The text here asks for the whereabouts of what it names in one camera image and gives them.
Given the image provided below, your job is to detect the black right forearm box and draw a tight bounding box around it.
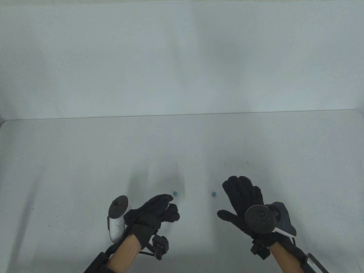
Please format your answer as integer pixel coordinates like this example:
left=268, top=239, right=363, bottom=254
left=301, top=254, right=328, bottom=273

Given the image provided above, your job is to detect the grey white left controller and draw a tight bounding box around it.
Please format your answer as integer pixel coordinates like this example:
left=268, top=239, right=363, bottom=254
left=107, top=195, right=132, bottom=244

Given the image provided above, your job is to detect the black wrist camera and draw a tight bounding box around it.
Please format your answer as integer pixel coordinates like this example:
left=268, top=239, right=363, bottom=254
left=250, top=240, right=271, bottom=260
left=152, top=235, right=170, bottom=261

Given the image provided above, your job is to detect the grey white right controller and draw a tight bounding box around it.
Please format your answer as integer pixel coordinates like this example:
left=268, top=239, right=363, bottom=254
left=245, top=202, right=297, bottom=238

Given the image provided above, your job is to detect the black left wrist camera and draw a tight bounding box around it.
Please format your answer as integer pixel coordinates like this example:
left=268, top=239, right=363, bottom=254
left=152, top=235, right=170, bottom=261

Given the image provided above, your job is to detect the black left forearm box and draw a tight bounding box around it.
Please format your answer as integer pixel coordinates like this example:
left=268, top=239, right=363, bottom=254
left=83, top=251, right=110, bottom=273

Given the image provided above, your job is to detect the person's left forearm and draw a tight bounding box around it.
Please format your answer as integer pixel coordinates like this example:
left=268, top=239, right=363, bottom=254
left=109, top=234, right=142, bottom=273

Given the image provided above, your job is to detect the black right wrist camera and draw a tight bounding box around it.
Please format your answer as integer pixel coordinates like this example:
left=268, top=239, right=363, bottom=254
left=250, top=240, right=271, bottom=260

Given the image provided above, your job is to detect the person's left hand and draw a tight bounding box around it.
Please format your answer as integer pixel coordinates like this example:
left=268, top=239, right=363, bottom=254
left=124, top=194, right=180, bottom=248

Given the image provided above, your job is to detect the thick black left glove cable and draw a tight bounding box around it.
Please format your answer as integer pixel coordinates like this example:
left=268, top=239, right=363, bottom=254
left=105, top=227, right=127, bottom=256

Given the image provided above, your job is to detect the person's right forearm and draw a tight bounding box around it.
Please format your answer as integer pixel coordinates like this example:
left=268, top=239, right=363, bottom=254
left=269, top=244, right=302, bottom=273

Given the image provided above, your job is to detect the person's right hand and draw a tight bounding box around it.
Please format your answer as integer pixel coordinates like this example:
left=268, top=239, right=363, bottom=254
left=218, top=176, right=280, bottom=248

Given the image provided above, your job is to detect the grey white controller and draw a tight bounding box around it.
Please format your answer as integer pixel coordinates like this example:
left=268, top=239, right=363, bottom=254
left=245, top=202, right=297, bottom=238
left=107, top=195, right=132, bottom=244

